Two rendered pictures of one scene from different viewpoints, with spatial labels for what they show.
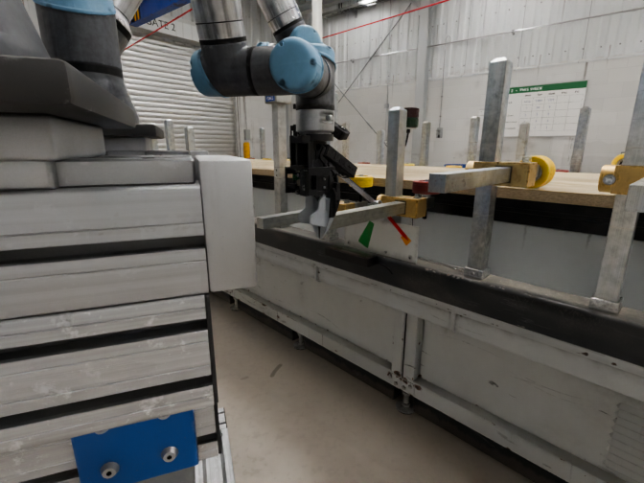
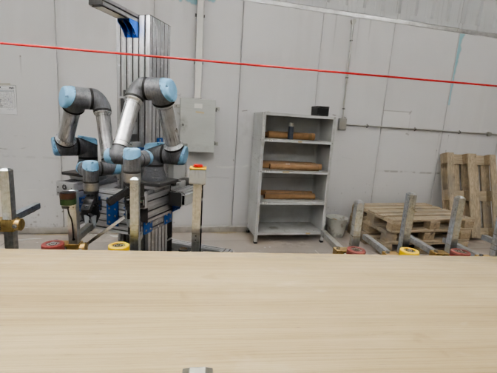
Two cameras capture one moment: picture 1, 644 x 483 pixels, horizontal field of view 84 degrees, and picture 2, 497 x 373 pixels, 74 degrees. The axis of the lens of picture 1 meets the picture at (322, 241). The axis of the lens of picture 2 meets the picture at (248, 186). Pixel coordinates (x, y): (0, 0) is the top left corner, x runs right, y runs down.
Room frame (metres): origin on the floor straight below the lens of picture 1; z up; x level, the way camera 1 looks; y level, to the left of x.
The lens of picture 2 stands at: (2.38, -0.83, 1.42)
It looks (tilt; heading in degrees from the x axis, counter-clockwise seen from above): 11 degrees down; 127
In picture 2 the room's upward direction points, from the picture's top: 4 degrees clockwise
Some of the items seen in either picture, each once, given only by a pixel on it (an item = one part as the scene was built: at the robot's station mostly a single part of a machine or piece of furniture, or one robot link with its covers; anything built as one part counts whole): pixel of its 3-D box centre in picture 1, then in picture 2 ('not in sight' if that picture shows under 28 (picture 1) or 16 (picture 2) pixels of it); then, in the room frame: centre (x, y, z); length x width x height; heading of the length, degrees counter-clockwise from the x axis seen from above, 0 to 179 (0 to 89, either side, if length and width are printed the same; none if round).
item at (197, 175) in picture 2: (278, 94); (197, 175); (1.36, 0.16, 1.18); 0.07 x 0.07 x 0.08; 44
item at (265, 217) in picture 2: not in sight; (288, 177); (0.31, 2.74, 0.78); 0.90 x 0.45 x 1.55; 50
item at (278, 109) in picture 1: (280, 168); (196, 233); (1.36, 0.16, 0.93); 0.05 x 0.05 x 0.45; 44
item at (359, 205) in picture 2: (193, 174); (353, 249); (1.89, 0.67, 0.86); 0.03 x 0.03 x 0.48; 44
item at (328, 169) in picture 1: (312, 166); (92, 201); (0.73, 0.02, 0.97); 0.09 x 0.08 x 0.12; 134
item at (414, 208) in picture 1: (401, 205); (69, 248); (0.98, -0.22, 0.85); 0.13 x 0.06 x 0.05; 44
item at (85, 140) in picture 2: not in sight; (86, 146); (0.23, 0.25, 1.21); 0.13 x 0.12 x 0.14; 78
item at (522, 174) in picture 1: (498, 172); (4, 223); (0.80, -0.39, 0.95); 0.13 x 0.06 x 0.05; 44
